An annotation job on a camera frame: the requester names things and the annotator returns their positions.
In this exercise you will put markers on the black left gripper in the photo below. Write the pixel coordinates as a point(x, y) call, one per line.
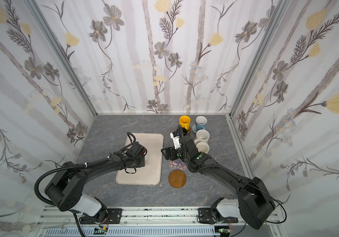
point(140, 161)

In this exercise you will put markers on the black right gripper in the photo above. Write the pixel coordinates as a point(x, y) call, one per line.
point(169, 151)

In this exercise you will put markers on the pink flower shaped coaster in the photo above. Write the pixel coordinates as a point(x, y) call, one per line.
point(177, 164)

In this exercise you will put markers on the beige plastic tray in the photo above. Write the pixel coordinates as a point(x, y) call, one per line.
point(150, 174)

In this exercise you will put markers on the light brown cork coaster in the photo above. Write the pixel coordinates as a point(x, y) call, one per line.
point(177, 179)

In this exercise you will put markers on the plain white mug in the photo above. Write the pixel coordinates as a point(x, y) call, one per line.
point(203, 147)

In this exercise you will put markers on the blue grey woven coaster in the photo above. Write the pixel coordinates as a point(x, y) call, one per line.
point(194, 129)

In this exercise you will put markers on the yellow mug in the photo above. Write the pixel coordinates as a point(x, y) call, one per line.
point(185, 121)

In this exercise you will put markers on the white speckled mug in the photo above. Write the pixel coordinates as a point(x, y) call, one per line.
point(202, 135)

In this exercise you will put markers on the blue floral mug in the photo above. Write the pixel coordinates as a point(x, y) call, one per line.
point(201, 122)

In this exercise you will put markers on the white mug red inside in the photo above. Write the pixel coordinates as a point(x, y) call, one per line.
point(144, 152)

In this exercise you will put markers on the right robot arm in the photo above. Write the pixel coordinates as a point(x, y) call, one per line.
point(255, 203)

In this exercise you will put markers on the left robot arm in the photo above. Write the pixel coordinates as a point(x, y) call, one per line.
point(65, 190)

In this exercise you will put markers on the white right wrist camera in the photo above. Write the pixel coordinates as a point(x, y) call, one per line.
point(177, 137)

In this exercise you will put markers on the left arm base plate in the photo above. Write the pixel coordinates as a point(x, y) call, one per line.
point(103, 216)

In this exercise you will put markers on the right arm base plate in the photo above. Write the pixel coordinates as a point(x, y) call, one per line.
point(207, 215)

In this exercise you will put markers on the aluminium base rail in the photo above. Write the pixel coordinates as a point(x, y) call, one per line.
point(177, 221)

